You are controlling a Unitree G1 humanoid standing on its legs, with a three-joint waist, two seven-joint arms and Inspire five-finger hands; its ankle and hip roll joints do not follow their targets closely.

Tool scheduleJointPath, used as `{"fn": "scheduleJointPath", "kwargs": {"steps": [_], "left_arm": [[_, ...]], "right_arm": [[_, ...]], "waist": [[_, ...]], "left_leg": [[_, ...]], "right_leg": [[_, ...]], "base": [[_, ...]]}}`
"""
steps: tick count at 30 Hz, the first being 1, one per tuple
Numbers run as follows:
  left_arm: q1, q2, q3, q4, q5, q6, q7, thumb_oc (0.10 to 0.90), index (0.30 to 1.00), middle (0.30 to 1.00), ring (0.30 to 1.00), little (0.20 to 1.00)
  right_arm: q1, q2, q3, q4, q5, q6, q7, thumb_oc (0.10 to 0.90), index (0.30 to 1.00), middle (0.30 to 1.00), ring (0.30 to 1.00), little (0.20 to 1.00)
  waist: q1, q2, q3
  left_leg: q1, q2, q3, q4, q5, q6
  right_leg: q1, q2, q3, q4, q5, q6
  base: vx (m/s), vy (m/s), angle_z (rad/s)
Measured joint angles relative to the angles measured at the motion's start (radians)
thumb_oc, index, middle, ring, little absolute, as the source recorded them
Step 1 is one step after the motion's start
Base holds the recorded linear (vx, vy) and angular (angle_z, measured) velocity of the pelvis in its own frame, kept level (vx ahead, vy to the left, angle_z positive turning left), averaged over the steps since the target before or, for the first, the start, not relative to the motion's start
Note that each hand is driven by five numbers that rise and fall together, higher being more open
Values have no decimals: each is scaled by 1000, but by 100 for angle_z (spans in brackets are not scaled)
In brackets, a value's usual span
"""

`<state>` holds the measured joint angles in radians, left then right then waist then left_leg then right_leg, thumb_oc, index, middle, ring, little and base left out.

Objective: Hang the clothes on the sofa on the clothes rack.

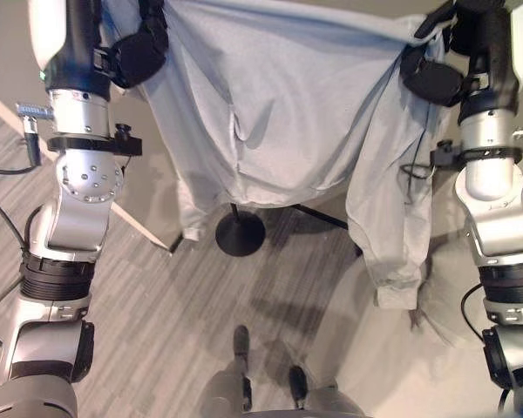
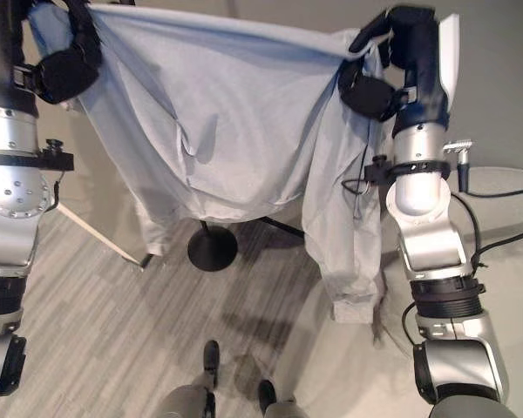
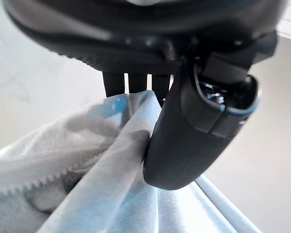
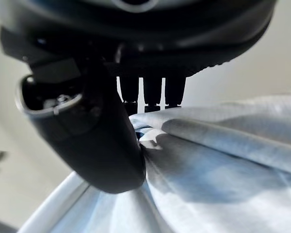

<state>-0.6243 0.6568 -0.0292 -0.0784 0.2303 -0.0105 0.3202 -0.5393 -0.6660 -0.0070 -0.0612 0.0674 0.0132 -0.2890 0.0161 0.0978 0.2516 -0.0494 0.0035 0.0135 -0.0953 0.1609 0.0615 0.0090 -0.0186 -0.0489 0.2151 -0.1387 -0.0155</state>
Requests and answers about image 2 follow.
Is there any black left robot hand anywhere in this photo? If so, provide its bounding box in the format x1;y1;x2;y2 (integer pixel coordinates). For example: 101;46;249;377
0;0;104;117

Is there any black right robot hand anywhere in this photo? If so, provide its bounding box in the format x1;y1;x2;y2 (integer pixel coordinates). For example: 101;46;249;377
336;3;464;130

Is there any light blue long-sleeved shirt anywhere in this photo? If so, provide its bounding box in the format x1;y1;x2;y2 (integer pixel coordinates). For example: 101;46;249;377
25;3;392;326

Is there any black clothes rack round base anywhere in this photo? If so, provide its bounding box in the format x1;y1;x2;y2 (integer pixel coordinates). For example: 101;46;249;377
187;214;307;273

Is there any wooden slat with black foot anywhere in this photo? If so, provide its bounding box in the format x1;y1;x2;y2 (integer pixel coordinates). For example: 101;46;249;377
55;203;153;273

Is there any dark left robot foot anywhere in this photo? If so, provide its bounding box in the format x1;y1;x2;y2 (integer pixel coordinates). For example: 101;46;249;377
201;339;221;389

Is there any dark robot foot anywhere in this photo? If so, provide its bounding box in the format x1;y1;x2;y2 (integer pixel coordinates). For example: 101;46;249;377
201;339;221;389
257;379;277;407

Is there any silver left robot leg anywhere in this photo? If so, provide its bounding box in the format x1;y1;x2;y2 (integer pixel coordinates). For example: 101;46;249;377
162;381;215;418

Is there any dark right robot foot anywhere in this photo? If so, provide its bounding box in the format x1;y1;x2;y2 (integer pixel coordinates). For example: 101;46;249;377
257;379;277;407

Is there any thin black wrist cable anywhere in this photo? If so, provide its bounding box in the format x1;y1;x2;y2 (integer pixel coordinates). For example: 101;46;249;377
341;116;377;221

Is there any thick black cable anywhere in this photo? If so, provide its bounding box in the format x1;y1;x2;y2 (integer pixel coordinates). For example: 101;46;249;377
450;185;523;267

